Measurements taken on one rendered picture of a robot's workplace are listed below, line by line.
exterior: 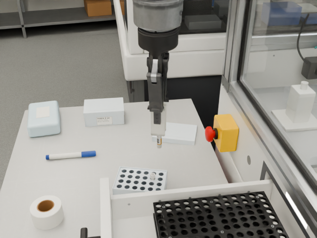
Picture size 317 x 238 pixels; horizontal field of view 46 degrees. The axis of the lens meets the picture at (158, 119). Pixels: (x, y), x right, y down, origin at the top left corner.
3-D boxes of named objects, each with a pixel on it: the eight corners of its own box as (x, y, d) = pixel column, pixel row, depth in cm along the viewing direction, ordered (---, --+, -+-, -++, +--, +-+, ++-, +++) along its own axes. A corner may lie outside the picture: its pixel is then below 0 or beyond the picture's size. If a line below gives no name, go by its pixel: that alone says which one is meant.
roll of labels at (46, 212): (30, 231, 83) (26, 218, 81) (35, 208, 89) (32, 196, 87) (62, 228, 84) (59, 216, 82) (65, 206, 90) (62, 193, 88)
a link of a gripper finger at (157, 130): (165, 106, 77) (164, 108, 76) (164, 134, 81) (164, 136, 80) (150, 105, 77) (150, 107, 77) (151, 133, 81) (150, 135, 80)
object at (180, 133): (152, 140, 112) (152, 136, 111) (157, 125, 120) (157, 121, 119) (194, 145, 110) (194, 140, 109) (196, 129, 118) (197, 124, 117)
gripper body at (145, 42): (176, 34, 64) (175, 82, 69) (180, 18, 71) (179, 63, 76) (133, 32, 65) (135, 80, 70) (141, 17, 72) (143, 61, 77)
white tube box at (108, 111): (84, 127, 119) (83, 113, 116) (86, 113, 126) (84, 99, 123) (124, 124, 120) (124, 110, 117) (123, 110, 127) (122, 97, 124)
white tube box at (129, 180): (112, 199, 92) (112, 188, 90) (120, 177, 99) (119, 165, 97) (163, 204, 90) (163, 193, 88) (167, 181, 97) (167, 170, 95)
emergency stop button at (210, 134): (206, 145, 95) (208, 132, 92) (203, 136, 98) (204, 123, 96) (218, 144, 95) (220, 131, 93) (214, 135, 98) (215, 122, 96)
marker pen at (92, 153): (45, 161, 104) (45, 157, 103) (46, 157, 106) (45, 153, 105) (95, 157, 106) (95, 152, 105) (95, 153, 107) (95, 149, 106)
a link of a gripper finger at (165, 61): (168, 56, 71) (167, 59, 70) (167, 109, 76) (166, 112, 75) (147, 55, 71) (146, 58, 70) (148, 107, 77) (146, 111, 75)
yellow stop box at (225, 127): (216, 153, 94) (219, 130, 90) (209, 137, 100) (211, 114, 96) (236, 151, 95) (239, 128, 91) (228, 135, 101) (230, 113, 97)
